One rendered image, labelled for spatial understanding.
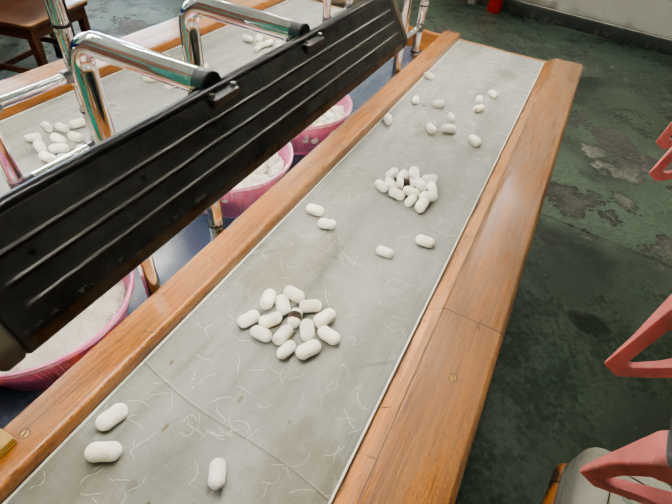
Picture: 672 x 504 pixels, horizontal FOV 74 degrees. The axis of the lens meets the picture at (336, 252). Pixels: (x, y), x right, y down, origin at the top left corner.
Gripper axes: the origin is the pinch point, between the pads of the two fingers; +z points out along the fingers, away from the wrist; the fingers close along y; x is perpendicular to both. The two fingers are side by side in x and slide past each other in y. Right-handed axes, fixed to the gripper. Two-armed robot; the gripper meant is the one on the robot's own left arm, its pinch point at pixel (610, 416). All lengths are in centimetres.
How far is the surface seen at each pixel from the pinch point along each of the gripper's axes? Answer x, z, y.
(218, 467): -13.7, 33.6, 13.4
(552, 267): 50, 86, -139
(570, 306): 60, 81, -122
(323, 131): -42, 49, -55
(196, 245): -40, 56, -15
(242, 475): -10.9, 34.3, 12.1
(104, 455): -23.4, 38.6, 19.5
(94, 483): -22, 40, 22
